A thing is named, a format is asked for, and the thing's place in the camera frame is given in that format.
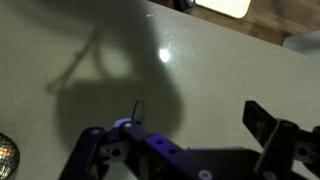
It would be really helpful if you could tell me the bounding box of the black wire mesh basket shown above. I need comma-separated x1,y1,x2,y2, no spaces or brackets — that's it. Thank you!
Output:
0,133,20,180

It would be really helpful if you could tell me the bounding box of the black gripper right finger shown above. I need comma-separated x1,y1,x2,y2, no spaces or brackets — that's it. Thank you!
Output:
242,101,277,146

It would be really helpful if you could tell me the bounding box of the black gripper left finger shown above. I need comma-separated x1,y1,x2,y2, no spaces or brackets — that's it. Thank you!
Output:
131,101,145,125

